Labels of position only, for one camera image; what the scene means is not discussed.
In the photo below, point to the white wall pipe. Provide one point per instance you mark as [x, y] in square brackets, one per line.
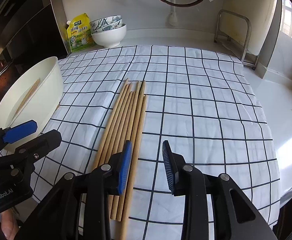
[172, 18]

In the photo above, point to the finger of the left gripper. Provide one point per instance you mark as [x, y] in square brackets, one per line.
[11, 135]
[28, 153]

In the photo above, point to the white checkered cloth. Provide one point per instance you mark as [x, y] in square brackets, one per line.
[197, 100]

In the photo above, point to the large cream oval basin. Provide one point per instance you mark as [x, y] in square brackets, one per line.
[34, 96]

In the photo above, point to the metal rack frame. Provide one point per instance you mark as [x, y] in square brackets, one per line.
[233, 31]

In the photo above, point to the yellow detergent refill pouch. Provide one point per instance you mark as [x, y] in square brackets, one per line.
[79, 33]

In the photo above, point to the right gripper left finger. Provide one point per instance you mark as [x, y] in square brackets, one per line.
[77, 206]

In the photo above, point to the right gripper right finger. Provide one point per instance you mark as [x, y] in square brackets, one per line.
[234, 215]

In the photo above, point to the blue patterned bowl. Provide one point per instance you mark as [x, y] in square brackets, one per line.
[111, 26]
[96, 24]

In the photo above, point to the left hand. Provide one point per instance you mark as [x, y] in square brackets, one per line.
[9, 224]

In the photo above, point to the white ceramic bowl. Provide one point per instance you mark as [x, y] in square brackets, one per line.
[110, 38]

